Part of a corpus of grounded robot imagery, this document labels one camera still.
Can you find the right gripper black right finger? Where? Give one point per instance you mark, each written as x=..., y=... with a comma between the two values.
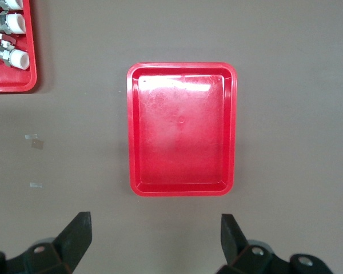
x=234, y=248

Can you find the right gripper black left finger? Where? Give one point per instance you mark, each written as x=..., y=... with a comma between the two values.
x=71, y=242

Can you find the clear tape piece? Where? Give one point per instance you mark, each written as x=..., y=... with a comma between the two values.
x=36, y=185
x=31, y=136

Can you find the empty red plastic tray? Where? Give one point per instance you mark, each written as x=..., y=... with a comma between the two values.
x=183, y=128

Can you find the red tray holding fittings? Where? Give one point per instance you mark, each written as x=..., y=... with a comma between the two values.
x=11, y=80

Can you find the metal pipe fitting white caps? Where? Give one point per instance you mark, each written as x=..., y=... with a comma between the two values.
x=14, y=23
x=14, y=3
x=17, y=58

